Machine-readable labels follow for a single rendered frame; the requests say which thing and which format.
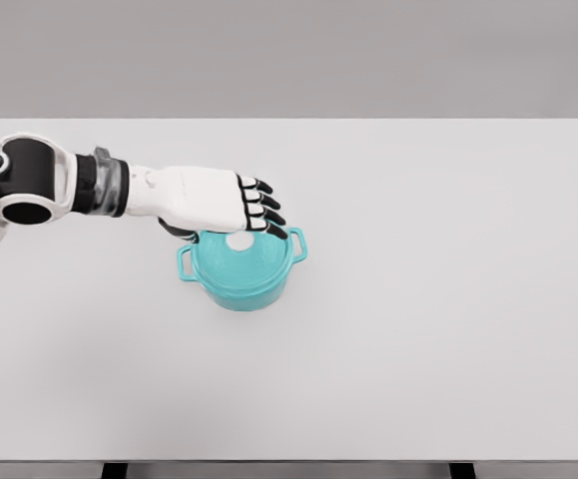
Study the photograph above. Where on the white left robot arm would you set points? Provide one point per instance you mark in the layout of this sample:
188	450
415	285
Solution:
29	179

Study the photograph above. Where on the teal pot lid white knob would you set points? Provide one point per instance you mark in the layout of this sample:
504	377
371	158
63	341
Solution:
241	267

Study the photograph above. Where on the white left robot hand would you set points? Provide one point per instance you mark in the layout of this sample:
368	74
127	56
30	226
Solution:
203	197

